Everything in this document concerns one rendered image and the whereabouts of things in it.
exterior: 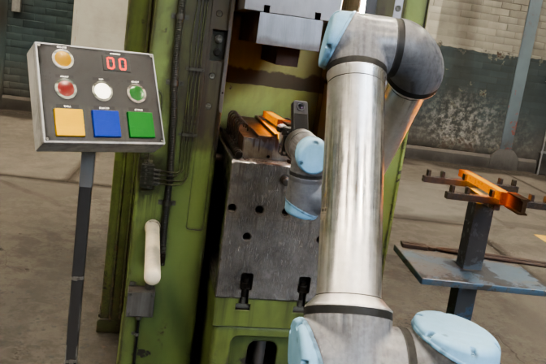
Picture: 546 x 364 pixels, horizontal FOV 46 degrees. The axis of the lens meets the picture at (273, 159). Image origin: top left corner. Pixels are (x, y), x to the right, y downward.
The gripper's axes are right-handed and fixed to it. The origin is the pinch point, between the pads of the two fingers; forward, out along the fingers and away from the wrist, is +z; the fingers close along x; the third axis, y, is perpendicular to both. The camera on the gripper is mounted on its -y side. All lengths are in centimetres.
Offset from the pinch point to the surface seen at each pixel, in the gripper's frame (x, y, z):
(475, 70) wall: 364, -15, 569
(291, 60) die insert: 1.3, -19.2, 13.0
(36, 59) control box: -72, -12, -16
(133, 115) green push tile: -46.3, 0.5, -12.9
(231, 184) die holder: -15.1, 19.6, -3.3
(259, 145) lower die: -7.1, 7.7, 2.8
